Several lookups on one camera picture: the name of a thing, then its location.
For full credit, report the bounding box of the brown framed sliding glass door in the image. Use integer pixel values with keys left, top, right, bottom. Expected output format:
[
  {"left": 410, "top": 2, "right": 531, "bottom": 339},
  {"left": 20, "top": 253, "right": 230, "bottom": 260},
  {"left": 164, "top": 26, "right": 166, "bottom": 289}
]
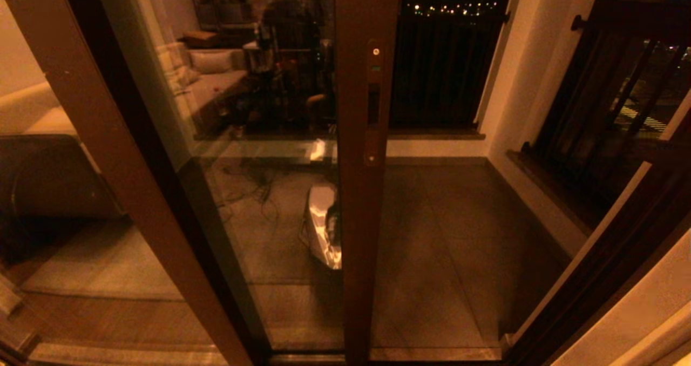
[{"left": 54, "top": 0, "right": 404, "bottom": 366}]

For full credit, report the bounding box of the dark brown door jamb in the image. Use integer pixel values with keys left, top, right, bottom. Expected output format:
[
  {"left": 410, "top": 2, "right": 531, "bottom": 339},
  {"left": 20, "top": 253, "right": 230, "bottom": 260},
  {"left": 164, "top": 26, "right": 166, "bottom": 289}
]
[{"left": 499, "top": 85, "right": 691, "bottom": 366}]

